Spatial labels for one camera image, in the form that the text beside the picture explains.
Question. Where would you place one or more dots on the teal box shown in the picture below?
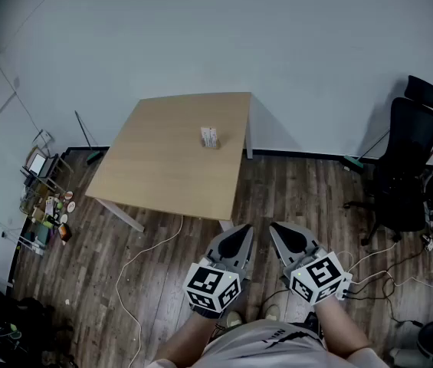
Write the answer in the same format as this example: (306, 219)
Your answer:
(41, 233)

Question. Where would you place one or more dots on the wooden table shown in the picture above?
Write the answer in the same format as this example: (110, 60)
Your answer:
(170, 159)

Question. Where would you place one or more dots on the white metal stand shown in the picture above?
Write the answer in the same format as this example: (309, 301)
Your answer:
(5, 234)

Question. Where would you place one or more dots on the orange box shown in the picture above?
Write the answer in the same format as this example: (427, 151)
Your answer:
(64, 232)

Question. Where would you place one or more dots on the open laptop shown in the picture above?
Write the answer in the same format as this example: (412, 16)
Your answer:
(38, 164)

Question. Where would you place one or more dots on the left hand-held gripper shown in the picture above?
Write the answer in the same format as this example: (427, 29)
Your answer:
(210, 288)

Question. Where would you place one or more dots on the person's left shoe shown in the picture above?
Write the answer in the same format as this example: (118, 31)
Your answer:
(233, 318)

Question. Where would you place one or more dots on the person's left forearm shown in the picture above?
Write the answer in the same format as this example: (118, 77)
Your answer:
(189, 337)

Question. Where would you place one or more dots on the round plate with red print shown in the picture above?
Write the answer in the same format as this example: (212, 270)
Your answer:
(71, 206)
(68, 195)

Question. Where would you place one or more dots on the person's right forearm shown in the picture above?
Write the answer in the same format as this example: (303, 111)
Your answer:
(338, 328)

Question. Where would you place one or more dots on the person's white t-shirt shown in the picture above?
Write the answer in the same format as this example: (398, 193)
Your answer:
(273, 345)

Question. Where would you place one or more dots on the green-headed floor brush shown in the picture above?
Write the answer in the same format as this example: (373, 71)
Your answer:
(353, 163)

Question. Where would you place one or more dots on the black office chair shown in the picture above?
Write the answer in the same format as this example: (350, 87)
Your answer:
(407, 159)
(28, 313)

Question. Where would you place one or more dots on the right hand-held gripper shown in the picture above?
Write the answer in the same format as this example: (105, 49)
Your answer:
(321, 278)

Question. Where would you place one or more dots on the plain round white plate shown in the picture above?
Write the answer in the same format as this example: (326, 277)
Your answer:
(64, 218)

